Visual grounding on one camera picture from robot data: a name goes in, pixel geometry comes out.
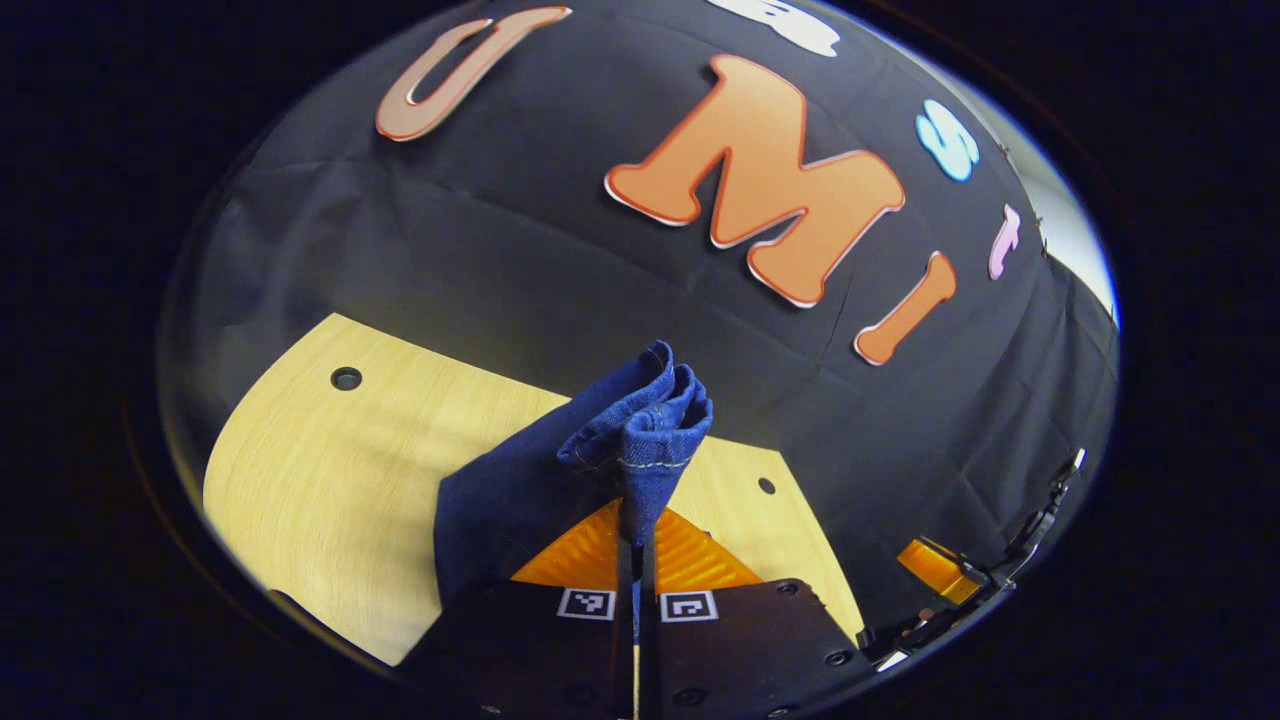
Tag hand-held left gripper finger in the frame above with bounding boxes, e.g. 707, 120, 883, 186
398, 498, 638, 720
640, 506, 869, 720

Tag blue denim jeans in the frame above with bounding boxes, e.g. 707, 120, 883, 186
432, 339, 715, 641

